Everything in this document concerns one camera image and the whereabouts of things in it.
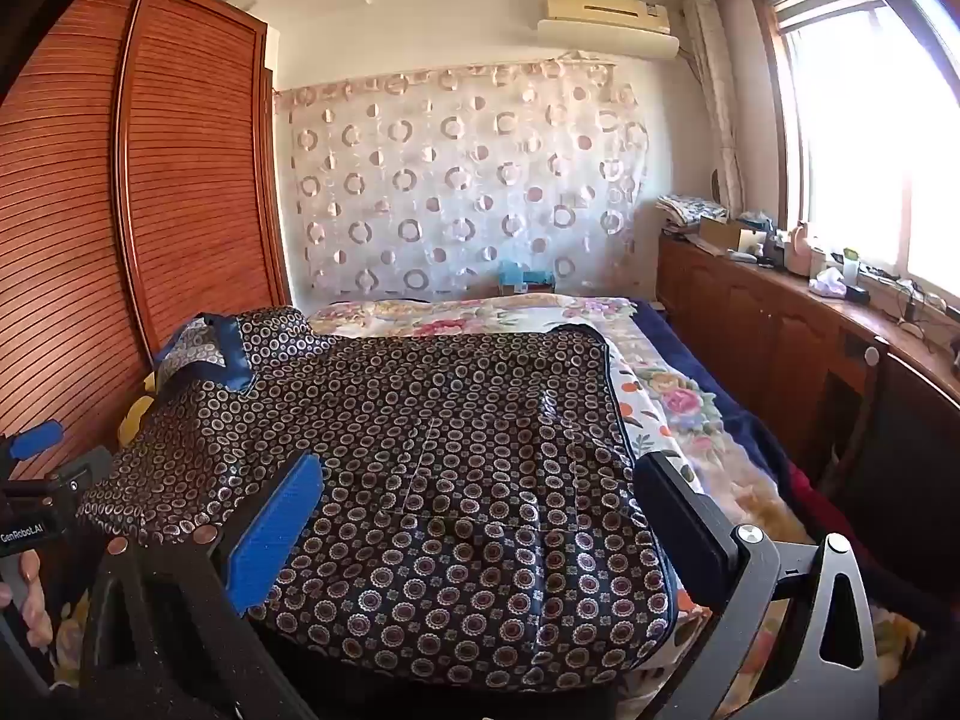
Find blue box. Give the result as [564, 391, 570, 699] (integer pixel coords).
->
[496, 259, 556, 297]

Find wooden louvered wardrobe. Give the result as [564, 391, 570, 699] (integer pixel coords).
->
[0, 0, 293, 541]

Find circle-patterned sheer curtain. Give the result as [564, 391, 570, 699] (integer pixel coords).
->
[274, 52, 653, 305]

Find wall air conditioner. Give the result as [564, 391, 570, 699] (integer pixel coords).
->
[536, 0, 681, 59]

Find long wooden cabinet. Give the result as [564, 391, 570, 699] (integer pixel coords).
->
[656, 229, 960, 616]

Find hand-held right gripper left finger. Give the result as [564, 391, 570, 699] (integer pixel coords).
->
[79, 452, 325, 720]

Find stack of folded cloths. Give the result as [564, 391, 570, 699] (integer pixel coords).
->
[656, 193, 728, 230]

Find red cloth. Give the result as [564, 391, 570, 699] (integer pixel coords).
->
[780, 457, 960, 638]

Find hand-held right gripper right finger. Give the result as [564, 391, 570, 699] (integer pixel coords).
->
[634, 452, 878, 720]

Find dark circle-patterned garment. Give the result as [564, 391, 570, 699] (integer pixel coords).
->
[75, 305, 702, 672]

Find cardboard box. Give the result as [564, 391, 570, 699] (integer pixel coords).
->
[697, 216, 766, 254]

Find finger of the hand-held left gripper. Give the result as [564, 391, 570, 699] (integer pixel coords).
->
[0, 420, 67, 496]

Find tied white window curtain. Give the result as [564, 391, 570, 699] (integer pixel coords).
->
[682, 0, 747, 215]

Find white orange-print cloth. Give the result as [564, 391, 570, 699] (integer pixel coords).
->
[604, 334, 710, 488]

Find window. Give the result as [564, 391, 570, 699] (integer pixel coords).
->
[750, 0, 960, 301]

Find person's left hand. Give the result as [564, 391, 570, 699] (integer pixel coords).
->
[0, 551, 55, 651]

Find pink bottle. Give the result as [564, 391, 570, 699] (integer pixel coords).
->
[784, 221, 822, 275]

